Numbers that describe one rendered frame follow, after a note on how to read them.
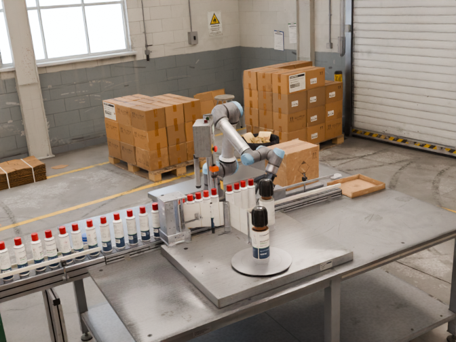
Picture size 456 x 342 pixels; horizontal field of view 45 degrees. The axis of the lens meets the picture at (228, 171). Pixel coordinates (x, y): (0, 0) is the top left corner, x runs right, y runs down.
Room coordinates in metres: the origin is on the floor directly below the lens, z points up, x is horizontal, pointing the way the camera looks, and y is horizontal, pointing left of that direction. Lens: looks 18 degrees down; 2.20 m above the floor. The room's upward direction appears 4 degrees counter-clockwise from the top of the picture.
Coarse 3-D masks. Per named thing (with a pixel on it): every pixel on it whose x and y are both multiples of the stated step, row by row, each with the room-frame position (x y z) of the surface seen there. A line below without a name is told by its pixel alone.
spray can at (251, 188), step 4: (248, 180) 3.15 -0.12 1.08; (252, 180) 3.15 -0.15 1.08; (248, 184) 3.15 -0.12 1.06; (252, 184) 3.14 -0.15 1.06; (248, 188) 3.14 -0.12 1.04; (252, 188) 3.13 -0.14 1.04; (248, 192) 3.14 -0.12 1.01; (252, 192) 3.13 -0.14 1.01; (248, 196) 3.14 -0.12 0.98; (252, 196) 3.13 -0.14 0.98; (248, 200) 3.14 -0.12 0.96; (252, 200) 3.13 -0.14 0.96; (248, 204) 3.14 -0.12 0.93; (252, 204) 3.13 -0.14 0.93
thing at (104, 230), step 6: (102, 216) 2.71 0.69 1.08; (102, 222) 2.69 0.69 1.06; (102, 228) 2.69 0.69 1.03; (108, 228) 2.70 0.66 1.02; (102, 234) 2.69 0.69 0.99; (108, 234) 2.69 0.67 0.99; (102, 240) 2.69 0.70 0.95; (108, 240) 2.69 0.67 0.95; (102, 246) 2.69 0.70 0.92; (108, 246) 2.69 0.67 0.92; (108, 252) 2.69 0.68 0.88
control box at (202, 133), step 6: (198, 120) 3.16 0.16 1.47; (210, 120) 3.14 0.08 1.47; (198, 126) 3.03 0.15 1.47; (204, 126) 3.02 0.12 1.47; (210, 126) 3.06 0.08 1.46; (198, 132) 3.03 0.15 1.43; (204, 132) 3.02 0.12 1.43; (210, 132) 3.04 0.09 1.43; (198, 138) 3.03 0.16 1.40; (204, 138) 3.02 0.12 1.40; (210, 138) 3.03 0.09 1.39; (198, 144) 3.03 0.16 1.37; (204, 144) 3.02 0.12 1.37; (210, 144) 3.03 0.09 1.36; (198, 150) 3.03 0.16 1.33; (204, 150) 3.02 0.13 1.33; (210, 150) 3.03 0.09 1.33; (198, 156) 3.03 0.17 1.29; (204, 156) 3.02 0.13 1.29; (210, 156) 3.02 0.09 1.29
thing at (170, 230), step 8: (160, 200) 2.77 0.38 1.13; (176, 200) 2.76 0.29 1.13; (160, 208) 2.78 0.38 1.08; (168, 208) 2.73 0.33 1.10; (176, 208) 2.77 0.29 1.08; (160, 216) 2.79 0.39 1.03; (168, 216) 2.72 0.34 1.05; (176, 216) 2.78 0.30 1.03; (160, 224) 2.80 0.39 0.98; (168, 224) 2.72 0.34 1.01; (176, 224) 2.79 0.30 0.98; (184, 224) 2.79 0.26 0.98; (160, 232) 2.81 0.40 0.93; (168, 232) 2.72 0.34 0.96; (176, 232) 2.76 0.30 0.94; (184, 232) 2.76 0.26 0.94; (168, 240) 2.72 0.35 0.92; (176, 240) 2.74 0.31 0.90; (184, 240) 2.76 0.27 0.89
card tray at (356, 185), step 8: (352, 176) 3.71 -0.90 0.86; (360, 176) 3.73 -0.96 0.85; (328, 184) 3.61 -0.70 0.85; (344, 184) 3.64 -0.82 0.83; (352, 184) 3.63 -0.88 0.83; (360, 184) 3.62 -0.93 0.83; (368, 184) 3.61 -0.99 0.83; (376, 184) 3.59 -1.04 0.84; (384, 184) 3.52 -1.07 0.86; (344, 192) 3.48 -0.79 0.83; (352, 192) 3.48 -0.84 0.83; (360, 192) 3.41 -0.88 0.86; (368, 192) 3.45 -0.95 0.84
